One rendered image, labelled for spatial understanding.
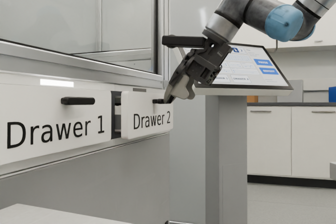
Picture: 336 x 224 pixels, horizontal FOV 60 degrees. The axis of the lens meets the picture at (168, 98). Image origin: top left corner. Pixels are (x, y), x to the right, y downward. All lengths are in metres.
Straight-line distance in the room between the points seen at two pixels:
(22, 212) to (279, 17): 0.58
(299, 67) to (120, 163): 3.56
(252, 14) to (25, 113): 0.50
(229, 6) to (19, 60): 0.47
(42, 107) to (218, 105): 0.94
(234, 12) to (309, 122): 2.75
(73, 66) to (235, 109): 0.93
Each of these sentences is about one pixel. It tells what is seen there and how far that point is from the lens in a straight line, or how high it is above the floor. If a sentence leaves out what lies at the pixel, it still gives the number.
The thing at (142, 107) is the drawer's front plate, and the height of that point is 0.89.
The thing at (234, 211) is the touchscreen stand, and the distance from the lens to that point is 1.46.
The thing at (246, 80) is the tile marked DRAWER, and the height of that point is 1.00.
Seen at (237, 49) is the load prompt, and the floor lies 1.16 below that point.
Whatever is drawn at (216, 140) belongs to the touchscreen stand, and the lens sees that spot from 1.35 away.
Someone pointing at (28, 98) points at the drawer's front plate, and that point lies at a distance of 0.48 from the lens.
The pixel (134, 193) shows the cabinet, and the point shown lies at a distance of 0.83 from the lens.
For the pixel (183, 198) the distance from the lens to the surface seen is 2.22.
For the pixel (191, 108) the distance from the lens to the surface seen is 2.10.
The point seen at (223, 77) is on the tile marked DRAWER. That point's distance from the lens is 1.25.
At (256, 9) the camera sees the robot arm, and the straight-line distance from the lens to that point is 0.70.
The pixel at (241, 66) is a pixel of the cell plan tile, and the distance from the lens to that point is 1.37.
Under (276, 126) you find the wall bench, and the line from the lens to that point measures 3.36.
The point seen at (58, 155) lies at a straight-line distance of 0.56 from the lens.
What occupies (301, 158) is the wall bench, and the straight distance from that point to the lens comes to 3.43.
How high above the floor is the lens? 0.90
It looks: 1 degrees up
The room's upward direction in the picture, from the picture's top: straight up
